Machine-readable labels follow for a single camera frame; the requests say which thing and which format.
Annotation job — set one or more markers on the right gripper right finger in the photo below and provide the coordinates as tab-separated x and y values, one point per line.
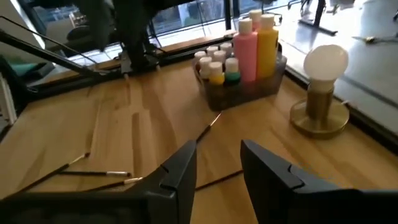
267	193

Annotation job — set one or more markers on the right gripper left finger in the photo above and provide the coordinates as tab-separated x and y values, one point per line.
180	186

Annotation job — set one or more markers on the small yellow paint bottle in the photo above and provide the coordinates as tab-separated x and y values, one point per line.
216	73

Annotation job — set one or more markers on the small white paint bottle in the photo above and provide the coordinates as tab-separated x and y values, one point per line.
205	67
200	55

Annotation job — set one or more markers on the small green paint bottle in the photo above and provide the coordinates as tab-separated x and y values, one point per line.
232	71

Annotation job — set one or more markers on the large pink paint bottle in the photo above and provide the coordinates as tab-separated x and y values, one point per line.
256	18
245	56

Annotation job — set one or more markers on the large yellow paint bottle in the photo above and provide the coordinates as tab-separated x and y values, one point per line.
267	49

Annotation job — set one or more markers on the small blue paint bottle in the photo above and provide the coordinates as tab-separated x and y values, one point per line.
226	47

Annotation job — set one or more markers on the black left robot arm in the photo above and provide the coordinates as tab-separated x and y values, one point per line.
133	31

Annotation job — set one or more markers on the black paintbrush orange ferrule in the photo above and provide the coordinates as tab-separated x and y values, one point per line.
220	179

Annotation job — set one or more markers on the brass lamp with white bulb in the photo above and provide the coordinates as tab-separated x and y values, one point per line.
320	118

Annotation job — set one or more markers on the grey translucent plastic bin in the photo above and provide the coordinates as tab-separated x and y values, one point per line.
248	93

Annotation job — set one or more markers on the silver aluminium post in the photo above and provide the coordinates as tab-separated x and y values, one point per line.
7	99

